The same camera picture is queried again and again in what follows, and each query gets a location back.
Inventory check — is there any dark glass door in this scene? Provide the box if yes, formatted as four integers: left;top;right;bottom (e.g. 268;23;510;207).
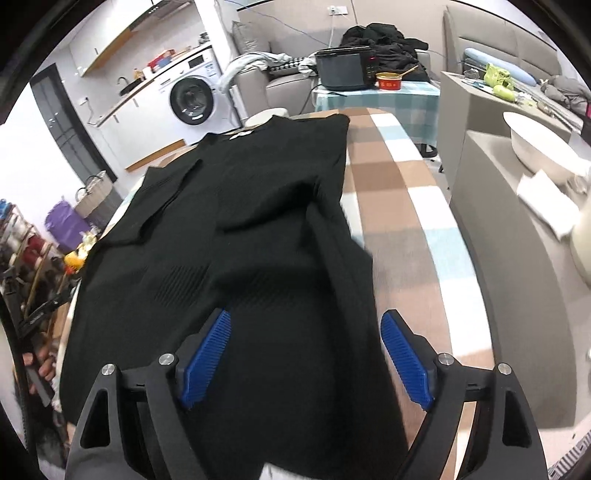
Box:
30;62;106;185

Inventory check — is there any person's left hand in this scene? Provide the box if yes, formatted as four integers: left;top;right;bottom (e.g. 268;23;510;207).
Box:
25;348;61;395

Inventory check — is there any small table with checkered cloth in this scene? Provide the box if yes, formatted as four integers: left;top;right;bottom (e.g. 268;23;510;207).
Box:
311;80;441;158

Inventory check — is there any checkered brown blue blanket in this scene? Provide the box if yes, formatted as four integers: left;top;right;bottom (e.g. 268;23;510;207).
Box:
60;107;497;480

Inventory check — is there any white round stool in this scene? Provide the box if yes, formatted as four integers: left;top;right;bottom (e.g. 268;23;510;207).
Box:
245;107;289;130

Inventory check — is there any white grey cloth on sofa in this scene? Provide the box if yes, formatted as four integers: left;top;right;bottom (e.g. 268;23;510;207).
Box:
219;52;319;93

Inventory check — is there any black countertop cooker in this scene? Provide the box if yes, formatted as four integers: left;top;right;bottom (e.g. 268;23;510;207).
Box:
315;46;380;90

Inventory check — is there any white wall cabinet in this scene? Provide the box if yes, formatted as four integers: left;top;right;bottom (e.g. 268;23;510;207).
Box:
69;0;195;77

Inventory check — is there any purple bag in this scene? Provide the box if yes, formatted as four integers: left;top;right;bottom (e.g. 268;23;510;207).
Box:
45;198;93;252

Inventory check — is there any grey sofa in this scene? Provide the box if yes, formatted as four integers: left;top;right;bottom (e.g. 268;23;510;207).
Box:
233;0;444;116

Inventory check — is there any white kitchen counter cabinet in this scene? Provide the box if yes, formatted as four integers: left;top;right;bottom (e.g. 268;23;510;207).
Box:
88;44;213;171

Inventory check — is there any cluttered storage shelf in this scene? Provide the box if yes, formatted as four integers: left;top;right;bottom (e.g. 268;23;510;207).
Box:
0;198;65;324

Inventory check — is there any white basin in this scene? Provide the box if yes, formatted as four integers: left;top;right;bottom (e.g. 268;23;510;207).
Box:
502;111;591;185

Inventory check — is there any black knit top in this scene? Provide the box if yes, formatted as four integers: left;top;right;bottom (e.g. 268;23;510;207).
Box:
59;114;409;480

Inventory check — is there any pile of black clothes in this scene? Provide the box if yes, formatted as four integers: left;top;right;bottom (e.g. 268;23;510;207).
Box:
341;22;432;84

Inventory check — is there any grey padded headboard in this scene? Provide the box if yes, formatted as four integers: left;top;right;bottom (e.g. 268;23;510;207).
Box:
443;4;563;88

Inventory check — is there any grey crumpled clothing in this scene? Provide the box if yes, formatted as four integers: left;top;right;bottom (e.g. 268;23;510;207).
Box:
540;74;591;121

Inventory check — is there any black white checkered cushion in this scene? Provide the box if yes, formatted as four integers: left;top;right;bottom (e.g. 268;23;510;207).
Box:
268;56;319;77

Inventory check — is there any light blue pillow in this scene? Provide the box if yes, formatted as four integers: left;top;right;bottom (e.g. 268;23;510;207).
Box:
463;47;539;86

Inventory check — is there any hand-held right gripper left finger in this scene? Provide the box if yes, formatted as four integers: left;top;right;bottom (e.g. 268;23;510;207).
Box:
65;309;232;480

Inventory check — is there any white washing machine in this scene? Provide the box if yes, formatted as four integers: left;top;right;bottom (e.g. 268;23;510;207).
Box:
154;44;243;146

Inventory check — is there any yellow toy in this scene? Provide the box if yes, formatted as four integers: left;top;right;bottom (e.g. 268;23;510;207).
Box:
64;249;88;273

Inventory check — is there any white folded paper towel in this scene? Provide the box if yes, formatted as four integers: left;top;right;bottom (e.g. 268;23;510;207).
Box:
516;168;581;241

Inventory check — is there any woven storage basket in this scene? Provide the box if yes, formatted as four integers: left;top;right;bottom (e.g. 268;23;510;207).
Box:
75;171;115;220

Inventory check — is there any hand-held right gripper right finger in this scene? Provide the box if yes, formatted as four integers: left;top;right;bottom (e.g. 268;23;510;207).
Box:
379;309;548;480

